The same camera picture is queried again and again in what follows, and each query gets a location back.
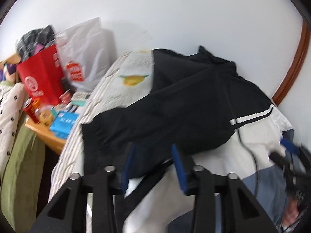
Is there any wooden bedside table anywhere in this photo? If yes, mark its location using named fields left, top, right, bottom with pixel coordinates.
left=25, top=119, right=66, bottom=155

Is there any fruit print tablecloth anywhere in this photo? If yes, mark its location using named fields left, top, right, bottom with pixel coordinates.
left=49, top=51, right=154, bottom=200

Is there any person right hand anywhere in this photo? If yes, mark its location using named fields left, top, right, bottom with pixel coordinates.
left=281, top=197, right=307, bottom=232

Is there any brown wooden door frame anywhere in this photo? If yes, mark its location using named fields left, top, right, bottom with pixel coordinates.
left=272, top=20, right=310, bottom=106

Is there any white plastic shopping bag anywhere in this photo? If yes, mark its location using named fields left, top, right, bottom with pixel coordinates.
left=55, top=17, right=112, bottom=92

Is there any plaid cloth in bag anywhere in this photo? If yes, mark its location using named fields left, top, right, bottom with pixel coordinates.
left=16, top=25, right=55, bottom=62

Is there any red paper shopping bag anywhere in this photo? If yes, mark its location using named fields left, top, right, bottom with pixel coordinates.
left=17, top=44, right=64, bottom=106

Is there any red drink can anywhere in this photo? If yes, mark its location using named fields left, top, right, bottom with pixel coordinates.
left=23, top=98, right=39, bottom=124

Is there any green blanket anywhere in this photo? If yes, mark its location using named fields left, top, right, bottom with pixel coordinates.
left=1, top=117, right=45, bottom=232

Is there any black white blue jacket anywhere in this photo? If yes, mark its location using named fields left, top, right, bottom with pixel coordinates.
left=81, top=47, right=294, bottom=232

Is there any blue box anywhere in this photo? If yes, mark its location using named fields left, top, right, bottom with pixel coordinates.
left=50, top=111, right=79, bottom=139

